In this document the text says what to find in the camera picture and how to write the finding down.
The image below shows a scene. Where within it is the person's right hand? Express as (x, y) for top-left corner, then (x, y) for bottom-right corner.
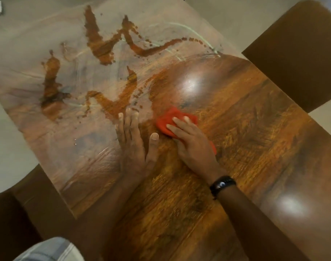
(166, 116), (226, 186)

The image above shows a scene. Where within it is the person's left hand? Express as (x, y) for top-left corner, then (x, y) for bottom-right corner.
(115, 107), (160, 183)

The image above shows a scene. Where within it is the red cleaning cloth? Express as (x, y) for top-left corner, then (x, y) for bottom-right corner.
(155, 106), (218, 155)

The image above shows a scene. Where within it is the person's right forearm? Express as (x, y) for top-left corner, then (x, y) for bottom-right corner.
(217, 184), (311, 261)

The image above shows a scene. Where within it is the person's left forearm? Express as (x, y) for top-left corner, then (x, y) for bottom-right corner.
(70, 175), (148, 261)

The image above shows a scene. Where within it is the black wristband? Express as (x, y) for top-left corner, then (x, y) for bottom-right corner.
(209, 175), (237, 200)

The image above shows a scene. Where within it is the brown liquid spill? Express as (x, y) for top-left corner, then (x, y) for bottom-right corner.
(40, 5), (224, 123)

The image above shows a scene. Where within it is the brown wooden chair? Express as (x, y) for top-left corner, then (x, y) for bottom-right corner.
(241, 0), (331, 113)
(0, 164), (77, 261)

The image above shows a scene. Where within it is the grey striped garment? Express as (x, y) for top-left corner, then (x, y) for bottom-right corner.
(13, 237), (85, 261)

